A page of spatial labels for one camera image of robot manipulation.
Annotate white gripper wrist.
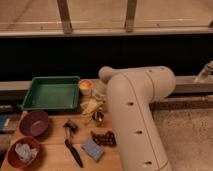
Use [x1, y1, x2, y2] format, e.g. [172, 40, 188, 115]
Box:
[83, 80, 107, 115]

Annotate yellow banana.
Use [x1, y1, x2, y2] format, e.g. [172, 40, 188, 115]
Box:
[80, 99, 103, 115]

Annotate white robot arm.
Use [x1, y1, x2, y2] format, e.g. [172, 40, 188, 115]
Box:
[99, 66, 176, 171]

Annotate yellow cup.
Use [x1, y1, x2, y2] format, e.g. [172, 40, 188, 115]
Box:
[78, 79, 93, 96]

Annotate dark grape bunch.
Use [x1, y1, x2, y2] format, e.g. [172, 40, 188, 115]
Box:
[91, 131, 116, 147]

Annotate blue sponge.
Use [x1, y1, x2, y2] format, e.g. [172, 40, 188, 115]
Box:
[81, 138, 104, 162]

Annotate green plastic tray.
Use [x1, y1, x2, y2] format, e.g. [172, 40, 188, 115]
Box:
[22, 76, 80, 112]

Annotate purple bowl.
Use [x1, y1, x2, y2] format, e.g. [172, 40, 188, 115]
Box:
[19, 110, 49, 137]

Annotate crumpled white paper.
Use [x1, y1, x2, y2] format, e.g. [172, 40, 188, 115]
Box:
[15, 143, 38, 163]

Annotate red bowl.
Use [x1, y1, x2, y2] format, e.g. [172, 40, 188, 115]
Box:
[7, 137, 40, 169]

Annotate black handled knife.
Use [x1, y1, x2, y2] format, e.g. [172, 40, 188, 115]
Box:
[64, 127, 84, 168]

